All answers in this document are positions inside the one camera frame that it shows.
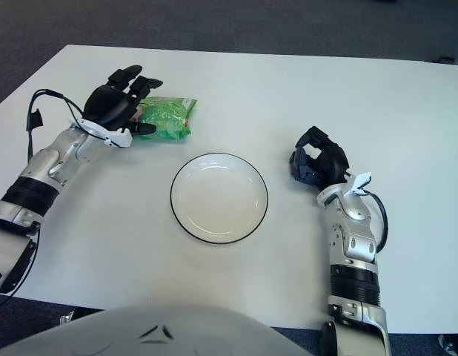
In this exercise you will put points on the green snack bag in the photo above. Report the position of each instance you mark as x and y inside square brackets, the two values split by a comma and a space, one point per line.
[166, 118]

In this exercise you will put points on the grey caster wheel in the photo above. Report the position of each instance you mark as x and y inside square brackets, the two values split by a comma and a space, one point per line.
[449, 343]

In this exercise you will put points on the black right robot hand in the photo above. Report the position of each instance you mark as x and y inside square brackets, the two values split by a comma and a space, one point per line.
[332, 163]

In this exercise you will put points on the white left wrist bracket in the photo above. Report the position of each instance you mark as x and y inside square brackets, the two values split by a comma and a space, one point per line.
[121, 139]

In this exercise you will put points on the white plate with black rim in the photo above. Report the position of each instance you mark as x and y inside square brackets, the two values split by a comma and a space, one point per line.
[218, 198]

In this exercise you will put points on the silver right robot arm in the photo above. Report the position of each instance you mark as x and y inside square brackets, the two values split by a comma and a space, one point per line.
[353, 241]

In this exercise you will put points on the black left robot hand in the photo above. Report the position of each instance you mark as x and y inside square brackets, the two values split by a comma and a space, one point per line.
[106, 105]

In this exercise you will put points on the grey robot torso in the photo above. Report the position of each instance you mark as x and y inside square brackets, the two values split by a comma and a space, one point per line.
[177, 330]

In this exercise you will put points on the dark floor base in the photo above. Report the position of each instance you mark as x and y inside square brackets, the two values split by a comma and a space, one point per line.
[445, 59]

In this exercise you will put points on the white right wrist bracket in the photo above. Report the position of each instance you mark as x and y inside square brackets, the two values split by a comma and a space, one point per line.
[362, 180]

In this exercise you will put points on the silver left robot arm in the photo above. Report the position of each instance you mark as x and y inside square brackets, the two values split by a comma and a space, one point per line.
[55, 159]

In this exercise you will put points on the small shiny bracket under table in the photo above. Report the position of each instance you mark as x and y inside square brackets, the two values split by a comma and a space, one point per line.
[66, 319]

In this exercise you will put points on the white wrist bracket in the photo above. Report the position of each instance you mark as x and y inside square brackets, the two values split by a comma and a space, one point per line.
[121, 139]
[362, 180]

